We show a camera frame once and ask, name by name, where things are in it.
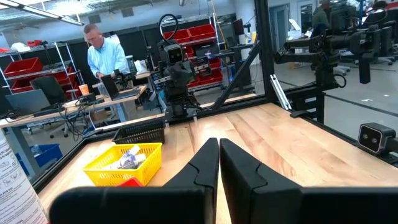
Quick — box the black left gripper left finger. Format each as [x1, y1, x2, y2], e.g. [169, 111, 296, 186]
[49, 138, 220, 224]

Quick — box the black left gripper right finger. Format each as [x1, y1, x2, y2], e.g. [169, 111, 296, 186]
[220, 138, 398, 224]

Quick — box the white toothpaste tube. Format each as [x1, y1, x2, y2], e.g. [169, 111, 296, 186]
[119, 144, 142, 169]
[102, 152, 147, 171]

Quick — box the yellow plastic basket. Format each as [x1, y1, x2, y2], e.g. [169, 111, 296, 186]
[83, 142, 164, 188]

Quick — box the metal shelf with red bins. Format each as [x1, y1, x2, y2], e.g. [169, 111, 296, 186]
[0, 40, 85, 95]
[161, 14, 226, 93]

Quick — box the black plastic basket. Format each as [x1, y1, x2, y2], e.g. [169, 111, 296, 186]
[111, 119, 167, 146]

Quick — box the black laptop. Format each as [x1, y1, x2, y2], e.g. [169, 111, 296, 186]
[99, 74, 142, 101]

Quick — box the person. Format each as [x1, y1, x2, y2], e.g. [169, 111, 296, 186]
[83, 24, 130, 79]
[312, 0, 332, 30]

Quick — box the wooden top office desk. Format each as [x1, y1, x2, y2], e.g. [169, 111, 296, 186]
[0, 84, 148, 180]

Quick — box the blue plastic bin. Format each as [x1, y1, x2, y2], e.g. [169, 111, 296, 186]
[15, 142, 64, 170]

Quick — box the white wipes canister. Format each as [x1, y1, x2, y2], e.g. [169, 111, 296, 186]
[0, 129, 49, 224]

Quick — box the black office chair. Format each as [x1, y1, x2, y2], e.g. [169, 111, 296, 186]
[30, 76, 79, 139]

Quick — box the grey laptop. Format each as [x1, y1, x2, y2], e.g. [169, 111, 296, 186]
[5, 89, 52, 117]

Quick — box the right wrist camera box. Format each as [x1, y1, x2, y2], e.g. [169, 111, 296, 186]
[163, 43, 185, 65]

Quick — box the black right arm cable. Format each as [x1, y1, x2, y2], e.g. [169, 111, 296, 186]
[158, 13, 180, 43]

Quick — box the black aluminium table frame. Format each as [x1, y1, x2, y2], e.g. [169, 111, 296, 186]
[30, 0, 398, 194]

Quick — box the grey table-level camera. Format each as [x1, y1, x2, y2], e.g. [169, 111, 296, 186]
[357, 123, 398, 157]

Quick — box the silver metal bracket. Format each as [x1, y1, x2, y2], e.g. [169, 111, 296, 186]
[269, 73, 293, 111]

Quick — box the black desk cable bundle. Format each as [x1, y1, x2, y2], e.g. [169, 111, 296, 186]
[57, 104, 95, 141]

